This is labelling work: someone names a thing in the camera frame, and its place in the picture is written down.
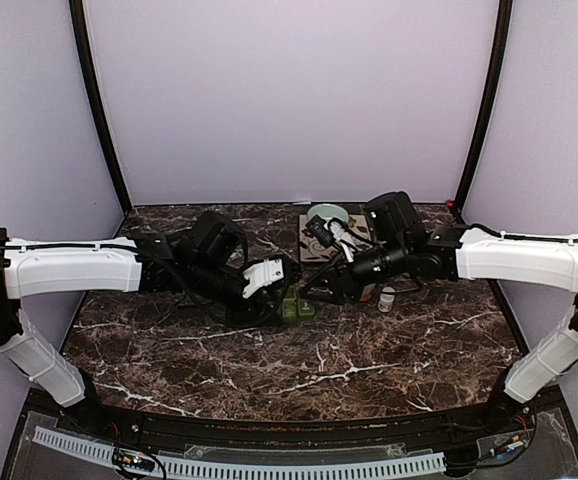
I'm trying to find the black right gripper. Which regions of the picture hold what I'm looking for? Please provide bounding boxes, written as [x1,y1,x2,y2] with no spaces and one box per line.
[300,237,410,305]

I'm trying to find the green pill organizer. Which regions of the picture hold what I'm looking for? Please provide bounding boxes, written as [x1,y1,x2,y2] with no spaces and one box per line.
[279,286,316,324]

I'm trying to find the orange grey-capped pill bottle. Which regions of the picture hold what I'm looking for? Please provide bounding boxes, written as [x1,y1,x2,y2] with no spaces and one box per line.
[359,284,375,302]

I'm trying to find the small white pill bottle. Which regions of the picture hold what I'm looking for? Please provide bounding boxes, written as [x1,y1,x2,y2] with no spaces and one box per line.
[377,286,396,313]

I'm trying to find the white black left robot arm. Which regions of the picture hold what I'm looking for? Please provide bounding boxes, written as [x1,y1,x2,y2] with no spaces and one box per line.
[0,211,293,436]

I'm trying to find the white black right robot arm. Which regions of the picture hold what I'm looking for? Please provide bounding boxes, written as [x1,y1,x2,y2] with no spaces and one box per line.
[300,192,578,434]

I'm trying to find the floral square ceramic plate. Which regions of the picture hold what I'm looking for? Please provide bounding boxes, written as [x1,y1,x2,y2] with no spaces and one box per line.
[298,213,373,264]

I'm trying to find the plain teal ceramic bowl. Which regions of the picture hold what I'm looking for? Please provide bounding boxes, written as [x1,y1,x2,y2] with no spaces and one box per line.
[307,203,349,223]

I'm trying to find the left circuit board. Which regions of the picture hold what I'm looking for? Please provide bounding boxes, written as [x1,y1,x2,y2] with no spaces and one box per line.
[111,448,156,472]

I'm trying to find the circuit board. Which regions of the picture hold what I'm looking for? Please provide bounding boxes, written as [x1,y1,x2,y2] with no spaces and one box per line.
[489,435,530,456]
[111,448,156,472]

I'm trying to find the right circuit board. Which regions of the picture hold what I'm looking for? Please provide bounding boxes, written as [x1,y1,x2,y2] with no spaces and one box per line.
[489,435,530,456]

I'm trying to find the white slotted cable duct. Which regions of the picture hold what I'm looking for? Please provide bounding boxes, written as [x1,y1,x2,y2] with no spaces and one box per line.
[32,426,447,479]

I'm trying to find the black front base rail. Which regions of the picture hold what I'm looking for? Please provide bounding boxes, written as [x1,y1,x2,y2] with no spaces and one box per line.
[1,385,578,479]

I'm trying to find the black right corner post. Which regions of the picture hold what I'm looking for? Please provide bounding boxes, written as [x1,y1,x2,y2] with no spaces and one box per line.
[452,0,514,218]

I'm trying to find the black corner post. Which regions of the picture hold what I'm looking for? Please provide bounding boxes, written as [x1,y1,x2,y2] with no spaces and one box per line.
[452,0,514,218]
[68,0,133,215]

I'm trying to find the black left corner post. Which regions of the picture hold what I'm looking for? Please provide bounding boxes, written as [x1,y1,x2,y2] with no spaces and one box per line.
[68,0,133,215]

